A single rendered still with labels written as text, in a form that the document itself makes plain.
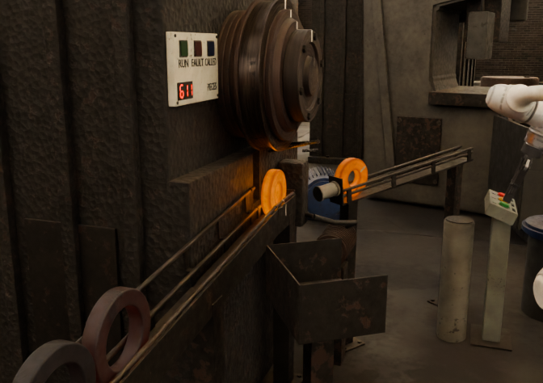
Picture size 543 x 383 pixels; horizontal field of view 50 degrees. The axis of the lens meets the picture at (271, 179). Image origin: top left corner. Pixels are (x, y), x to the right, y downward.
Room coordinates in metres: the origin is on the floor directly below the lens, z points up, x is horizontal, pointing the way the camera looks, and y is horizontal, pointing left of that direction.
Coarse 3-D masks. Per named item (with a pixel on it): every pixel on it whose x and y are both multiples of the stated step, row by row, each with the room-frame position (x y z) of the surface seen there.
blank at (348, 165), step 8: (344, 160) 2.20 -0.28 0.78; (352, 160) 2.19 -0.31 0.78; (360, 160) 2.22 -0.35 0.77; (344, 168) 2.17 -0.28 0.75; (352, 168) 2.19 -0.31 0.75; (360, 168) 2.22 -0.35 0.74; (336, 176) 2.17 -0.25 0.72; (344, 176) 2.17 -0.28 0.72; (360, 176) 2.22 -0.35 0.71; (344, 184) 2.17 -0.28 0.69; (352, 184) 2.22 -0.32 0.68; (344, 192) 2.17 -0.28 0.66; (360, 192) 2.22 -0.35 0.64
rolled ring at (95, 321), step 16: (112, 288) 1.01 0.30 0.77; (128, 288) 1.02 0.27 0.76; (96, 304) 0.97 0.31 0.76; (112, 304) 0.97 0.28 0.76; (128, 304) 1.01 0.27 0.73; (144, 304) 1.06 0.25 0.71; (96, 320) 0.94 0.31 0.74; (112, 320) 0.96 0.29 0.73; (128, 320) 1.06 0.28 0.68; (144, 320) 1.06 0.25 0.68; (96, 336) 0.92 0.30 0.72; (128, 336) 1.06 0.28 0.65; (144, 336) 1.06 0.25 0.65; (96, 352) 0.91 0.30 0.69; (128, 352) 1.03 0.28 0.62; (96, 368) 0.91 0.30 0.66; (112, 368) 0.98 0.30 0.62
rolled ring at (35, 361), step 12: (48, 348) 0.82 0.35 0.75; (60, 348) 0.83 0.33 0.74; (72, 348) 0.86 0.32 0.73; (84, 348) 0.88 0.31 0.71; (36, 360) 0.80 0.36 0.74; (48, 360) 0.80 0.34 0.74; (60, 360) 0.83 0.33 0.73; (72, 360) 0.85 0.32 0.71; (84, 360) 0.88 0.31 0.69; (24, 372) 0.78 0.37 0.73; (36, 372) 0.78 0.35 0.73; (48, 372) 0.80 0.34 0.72; (72, 372) 0.88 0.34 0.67; (84, 372) 0.88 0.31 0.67
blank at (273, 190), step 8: (264, 176) 1.82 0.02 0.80; (272, 176) 1.81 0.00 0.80; (280, 176) 1.87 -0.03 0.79; (264, 184) 1.80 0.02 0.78; (272, 184) 1.80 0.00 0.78; (280, 184) 1.87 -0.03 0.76; (264, 192) 1.78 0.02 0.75; (272, 192) 1.80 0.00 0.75; (280, 192) 1.88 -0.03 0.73; (264, 200) 1.78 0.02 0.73; (272, 200) 1.80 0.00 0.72; (264, 208) 1.79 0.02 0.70
